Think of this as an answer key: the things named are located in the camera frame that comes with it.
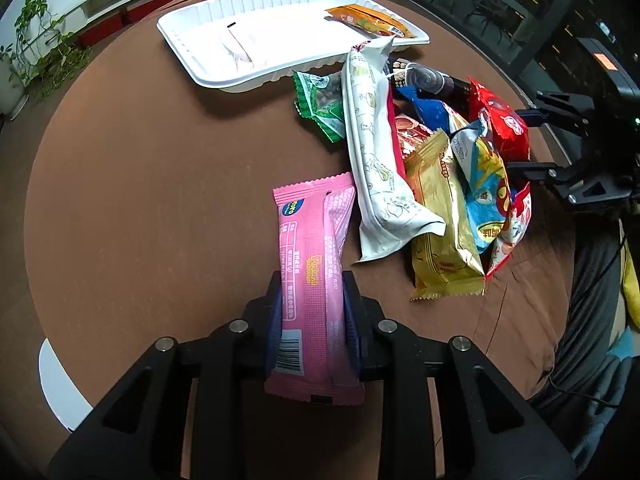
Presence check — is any pink snack packet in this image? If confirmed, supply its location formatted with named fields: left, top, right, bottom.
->
left=264, top=172, right=366, bottom=407

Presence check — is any long white snack packet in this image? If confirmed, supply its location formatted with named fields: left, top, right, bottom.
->
left=341, top=36, right=447, bottom=264

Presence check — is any white plastic tray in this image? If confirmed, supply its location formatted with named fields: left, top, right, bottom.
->
left=156, top=0, right=431, bottom=94

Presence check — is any white plant pot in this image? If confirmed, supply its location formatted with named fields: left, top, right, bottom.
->
left=0, top=55, right=30, bottom=120

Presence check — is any brown nut snack packet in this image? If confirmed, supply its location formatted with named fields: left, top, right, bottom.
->
left=392, top=112, right=435, bottom=161

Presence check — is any green peanut packet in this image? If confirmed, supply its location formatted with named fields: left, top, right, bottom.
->
left=293, top=70, right=347, bottom=145

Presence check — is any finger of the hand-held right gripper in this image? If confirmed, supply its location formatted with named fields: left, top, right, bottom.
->
left=505, top=157, right=632, bottom=212
left=515, top=89, right=597, bottom=135

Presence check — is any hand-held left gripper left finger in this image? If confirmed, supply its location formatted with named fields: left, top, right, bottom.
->
left=47, top=271, right=284, bottom=480

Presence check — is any blue yellow panda snack packet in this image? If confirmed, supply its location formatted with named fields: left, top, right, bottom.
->
left=450, top=120, right=516, bottom=255

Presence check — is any trailing green plant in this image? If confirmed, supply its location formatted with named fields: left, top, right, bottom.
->
left=0, top=0, right=96, bottom=101

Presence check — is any gold snack packet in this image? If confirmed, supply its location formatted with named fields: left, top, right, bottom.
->
left=404, top=130, right=487, bottom=303

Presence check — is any black snack packet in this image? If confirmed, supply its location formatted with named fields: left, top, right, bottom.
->
left=385, top=59, right=471, bottom=106

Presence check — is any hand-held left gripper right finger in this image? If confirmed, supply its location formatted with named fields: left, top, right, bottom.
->
left=342, top=271, right=579, bottom=480

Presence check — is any red storage box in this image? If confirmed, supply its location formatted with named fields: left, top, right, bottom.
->
left=125, top=0, right=173, bottom=23
left=77, top=12, right=126, bottom=48

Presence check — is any dark blue snack packet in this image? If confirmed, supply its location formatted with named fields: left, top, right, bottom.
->
left=392, top=85, right=468, bottom=136

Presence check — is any pale white sachet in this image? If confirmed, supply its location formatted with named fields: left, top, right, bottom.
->
left=219, top=24, right=282, bottom=70

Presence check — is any grey ribbed cloth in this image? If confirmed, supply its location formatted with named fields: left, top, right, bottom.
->
left=530, top=220, right=640, bottom=461

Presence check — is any red and white snack packet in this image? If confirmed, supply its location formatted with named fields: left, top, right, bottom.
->
left=482, top=182, right=532, bottom=278

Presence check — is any black cable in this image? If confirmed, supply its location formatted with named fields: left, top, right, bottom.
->
left=547, top=230, right=632, bottom=407

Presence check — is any dark glass door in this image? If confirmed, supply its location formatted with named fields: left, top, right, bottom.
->
left=400, top=0, right=640, bottom=111

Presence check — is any orange snack packet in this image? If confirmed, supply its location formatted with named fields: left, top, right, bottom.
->
left=325, top=3, right=417, bottom=40

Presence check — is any yellow cloth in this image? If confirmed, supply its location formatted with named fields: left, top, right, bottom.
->
left=621, top=247, right=640, bottom=328

